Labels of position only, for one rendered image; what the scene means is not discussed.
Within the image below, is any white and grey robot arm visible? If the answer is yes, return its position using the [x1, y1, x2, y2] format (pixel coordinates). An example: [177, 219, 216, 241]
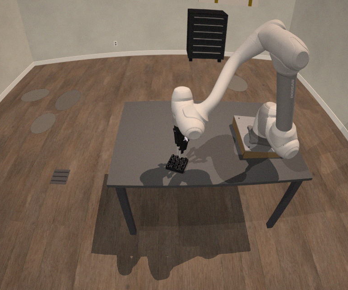
[171, 19, 310, 159]

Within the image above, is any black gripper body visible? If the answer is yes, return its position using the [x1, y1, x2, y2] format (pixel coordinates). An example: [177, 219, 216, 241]
[174, 125, 184, 139]

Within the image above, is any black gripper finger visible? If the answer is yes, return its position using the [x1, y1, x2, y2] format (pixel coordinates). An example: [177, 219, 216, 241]
[173, 128, 180, 155]
[179, 134, 189, 158]

